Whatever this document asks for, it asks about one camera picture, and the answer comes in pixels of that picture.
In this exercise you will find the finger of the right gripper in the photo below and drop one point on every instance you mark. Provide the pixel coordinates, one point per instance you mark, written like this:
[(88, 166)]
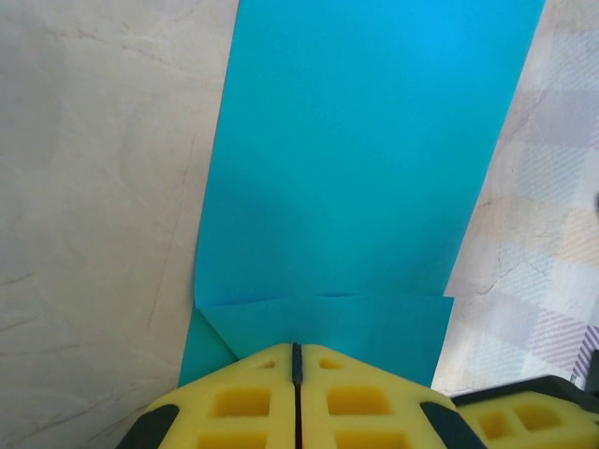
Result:
[(515, 416)]

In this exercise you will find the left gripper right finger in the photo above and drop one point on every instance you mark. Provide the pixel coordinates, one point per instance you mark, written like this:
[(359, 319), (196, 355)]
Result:
[(374, 411)]

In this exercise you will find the blue paper sheet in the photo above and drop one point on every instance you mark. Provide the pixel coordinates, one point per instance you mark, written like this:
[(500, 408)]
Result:
[(351, 163)]

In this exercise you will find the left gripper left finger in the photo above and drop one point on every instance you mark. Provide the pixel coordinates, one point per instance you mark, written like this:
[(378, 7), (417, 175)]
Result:
[(224, 411)]

